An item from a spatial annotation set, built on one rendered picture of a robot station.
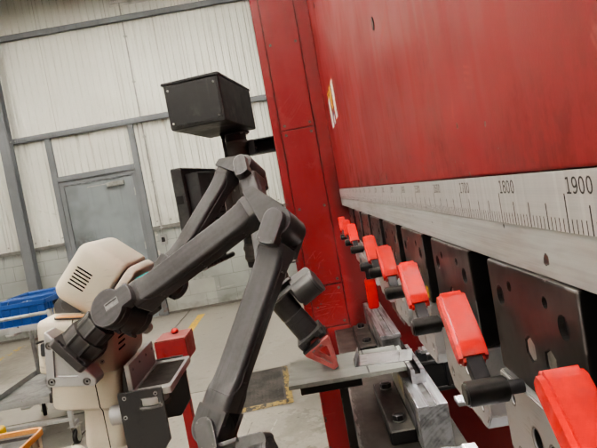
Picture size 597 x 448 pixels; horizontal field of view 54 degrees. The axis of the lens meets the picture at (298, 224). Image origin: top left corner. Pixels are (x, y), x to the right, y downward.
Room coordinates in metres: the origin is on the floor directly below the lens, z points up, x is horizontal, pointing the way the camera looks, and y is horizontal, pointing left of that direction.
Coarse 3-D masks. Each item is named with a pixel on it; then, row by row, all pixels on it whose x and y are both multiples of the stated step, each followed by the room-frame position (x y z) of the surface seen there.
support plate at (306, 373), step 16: (352, 352) 1.43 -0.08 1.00; (368, 352) 1.41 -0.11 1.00; (304, 368) 1.37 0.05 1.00; (320, 368) 1.35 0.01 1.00; (336, 368) 1.33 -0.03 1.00; (352, 368) 1.31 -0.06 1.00; (384, 368) 1.27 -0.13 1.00; (400, 368) 1.25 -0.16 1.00; (304, 384) 1.26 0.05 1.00; (320, 384) 1.26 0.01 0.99
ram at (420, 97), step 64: (320, 0) 1.58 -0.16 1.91; (384, 0) 0.69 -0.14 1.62; (448, 0) 0.44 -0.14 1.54; (512, 0) 0.32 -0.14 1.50; (576, 0) 0.26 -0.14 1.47; (320, 64) 2.03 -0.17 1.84; (384, 64) 0.76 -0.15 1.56; (448, 64) 0.47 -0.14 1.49; (512, 64) 0.34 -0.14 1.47; (576, 64) 0.26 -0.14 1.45; (384, 128) 0.85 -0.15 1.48; (448, 128) 0.50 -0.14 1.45; (512, 128) 0.35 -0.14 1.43; (576, 128) 0.27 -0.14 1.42; (512, 256) 0.39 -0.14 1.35; (576, 256) 0.29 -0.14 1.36
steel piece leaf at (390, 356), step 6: (354, 354) 1.34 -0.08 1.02; (366, 354) 1.39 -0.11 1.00; (372, 354) 1.38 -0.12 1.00; (378, 354) 1.37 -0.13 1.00; (384, 354) 1.36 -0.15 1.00; (390, 354) 1.35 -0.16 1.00; (396, 354) 1.35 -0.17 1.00; (354, 360) 1.31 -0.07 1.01; (360, 360) 1.35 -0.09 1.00; (366, 360) 1.34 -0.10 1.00; (372, 360) 1.33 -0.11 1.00; (378, 360) 1.32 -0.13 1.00; (384, 360) 1.32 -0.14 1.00; (390, 360) 1.31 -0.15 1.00; (396, 360) 1.30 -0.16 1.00
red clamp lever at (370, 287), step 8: (360, 264) 1.19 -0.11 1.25; (368, 264) 1.18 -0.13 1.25; (368, 272) 1.19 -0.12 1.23; (368, 280) 1.18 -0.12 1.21; (368, 288) 1.18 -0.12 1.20; (376, 288) 1.18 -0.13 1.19; (368, 296) 1.18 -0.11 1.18; (376, 296) 1.18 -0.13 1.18; (368, 304) 1.19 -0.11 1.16; (376, 304) 1.18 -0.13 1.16
